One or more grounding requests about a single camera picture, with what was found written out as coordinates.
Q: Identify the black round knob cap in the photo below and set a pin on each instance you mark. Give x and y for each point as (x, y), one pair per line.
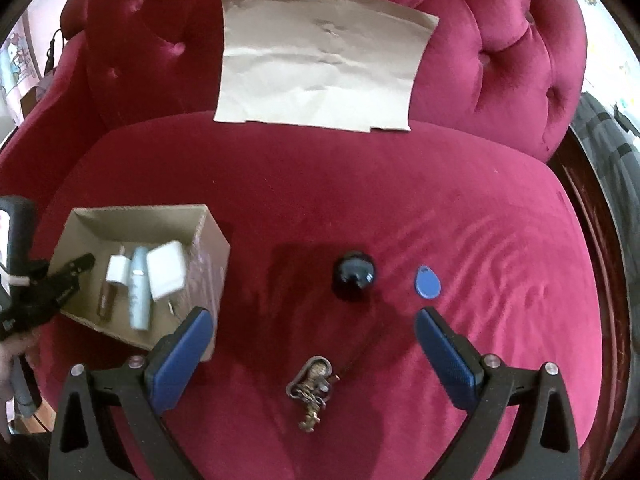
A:
(353, 276)

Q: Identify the large white wall charger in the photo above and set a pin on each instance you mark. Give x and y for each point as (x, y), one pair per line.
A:
(167, 272)

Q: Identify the crumpled brown paper sheet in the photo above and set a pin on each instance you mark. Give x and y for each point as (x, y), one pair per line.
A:
(335, 64)

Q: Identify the hello kitty wall poster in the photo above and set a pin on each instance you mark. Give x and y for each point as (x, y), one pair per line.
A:
(19, 73)

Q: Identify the small brown cardboard box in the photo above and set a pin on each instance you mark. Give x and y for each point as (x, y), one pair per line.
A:
(34, 95)

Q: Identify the metal keychain with charms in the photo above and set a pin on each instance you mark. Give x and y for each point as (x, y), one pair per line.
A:
(313, 387)

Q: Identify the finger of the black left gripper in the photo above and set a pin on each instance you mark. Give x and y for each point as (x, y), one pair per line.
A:
(52, 293)

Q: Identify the blue teardrop key fob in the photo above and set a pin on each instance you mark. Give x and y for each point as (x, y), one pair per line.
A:
(427, 283)

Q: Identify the light blue cosmetic tube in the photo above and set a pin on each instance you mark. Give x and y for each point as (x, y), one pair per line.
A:
(139, 292)

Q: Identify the small white plug adapter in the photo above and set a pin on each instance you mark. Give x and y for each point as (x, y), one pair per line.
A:
(118, 268)

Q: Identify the grey plaid cloth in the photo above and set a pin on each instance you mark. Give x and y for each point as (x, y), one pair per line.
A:
(613, 155)

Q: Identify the red velvet tufted armchair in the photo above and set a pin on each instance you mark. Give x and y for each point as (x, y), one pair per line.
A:
(129, 120)

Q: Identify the brown lip gloss tube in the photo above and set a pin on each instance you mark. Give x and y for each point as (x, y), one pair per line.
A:
(106, 301)

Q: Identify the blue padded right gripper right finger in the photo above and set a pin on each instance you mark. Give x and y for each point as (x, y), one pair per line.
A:
(542, 442)

